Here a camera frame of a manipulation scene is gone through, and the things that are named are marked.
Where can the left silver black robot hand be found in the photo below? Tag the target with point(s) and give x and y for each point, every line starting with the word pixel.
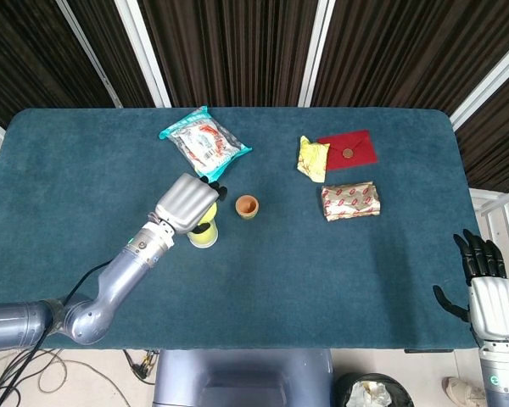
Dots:
pixel 186 203

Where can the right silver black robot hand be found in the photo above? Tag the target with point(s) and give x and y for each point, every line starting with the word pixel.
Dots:
pixel 494 303

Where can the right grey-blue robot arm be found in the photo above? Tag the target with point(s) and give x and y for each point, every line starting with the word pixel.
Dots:
pixel 500 377

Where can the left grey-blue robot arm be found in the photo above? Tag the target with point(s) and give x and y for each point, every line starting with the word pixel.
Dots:
pixel 110 280

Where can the clear plastic cup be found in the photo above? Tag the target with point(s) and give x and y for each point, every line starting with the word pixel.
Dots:
pixel 208 243

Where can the small orange patterned cup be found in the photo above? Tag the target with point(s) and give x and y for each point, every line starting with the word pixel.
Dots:
pixel 247 206

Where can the teal snack bag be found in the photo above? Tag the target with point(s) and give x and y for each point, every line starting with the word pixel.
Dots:
pixel 205 146

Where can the white sneaker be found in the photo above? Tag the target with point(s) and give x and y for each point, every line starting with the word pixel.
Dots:
pixel 464 392

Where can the white metal rack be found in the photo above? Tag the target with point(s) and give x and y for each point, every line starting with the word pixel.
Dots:
pixel 485 196

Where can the blue velvet tablecloth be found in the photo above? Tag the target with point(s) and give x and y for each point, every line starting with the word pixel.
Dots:
pixel 258 288

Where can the crumpled yellow wrapper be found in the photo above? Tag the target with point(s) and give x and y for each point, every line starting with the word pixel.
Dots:
pixel 313 159

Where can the black trash bin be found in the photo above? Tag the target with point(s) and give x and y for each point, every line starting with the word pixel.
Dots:
pixel 373 390

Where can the dark brown curtain panel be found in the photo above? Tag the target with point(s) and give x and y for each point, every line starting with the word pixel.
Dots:
pixel 233 51
pixel 110 42
pixel 496 148
pixel 21 55
pixel 407 51

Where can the gold foil package red print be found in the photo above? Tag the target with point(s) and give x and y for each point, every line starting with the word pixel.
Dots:
pixel 351 201

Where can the black power plugs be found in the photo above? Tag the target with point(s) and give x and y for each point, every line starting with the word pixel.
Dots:
pixel 143 364

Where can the red envelope with gold seal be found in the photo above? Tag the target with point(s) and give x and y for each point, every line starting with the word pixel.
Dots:
pixel 356 146

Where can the grey-blue robot torso base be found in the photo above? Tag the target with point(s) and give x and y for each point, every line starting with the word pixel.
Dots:
pixel 242 377

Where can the white partition post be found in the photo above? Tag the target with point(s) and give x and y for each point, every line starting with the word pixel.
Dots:
pixel 314 53
pixel 89 53
pixel 488 87
pixel 142 53

